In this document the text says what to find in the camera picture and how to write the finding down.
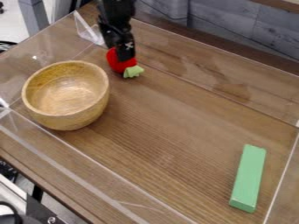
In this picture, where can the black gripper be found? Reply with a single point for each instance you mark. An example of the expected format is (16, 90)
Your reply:
(115, 14)

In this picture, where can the red plush strawberry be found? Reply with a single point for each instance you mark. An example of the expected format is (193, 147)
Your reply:
(127, 68)

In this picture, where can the wooden bowl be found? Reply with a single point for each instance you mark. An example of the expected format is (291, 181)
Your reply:
(65, 94)

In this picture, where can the green rectangular block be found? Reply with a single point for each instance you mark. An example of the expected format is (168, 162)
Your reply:
(244, 193)

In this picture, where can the grey post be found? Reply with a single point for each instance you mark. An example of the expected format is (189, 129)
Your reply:
(33, 15)

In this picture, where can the clear acrylic enclosure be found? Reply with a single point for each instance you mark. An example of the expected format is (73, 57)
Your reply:
(156, 161)

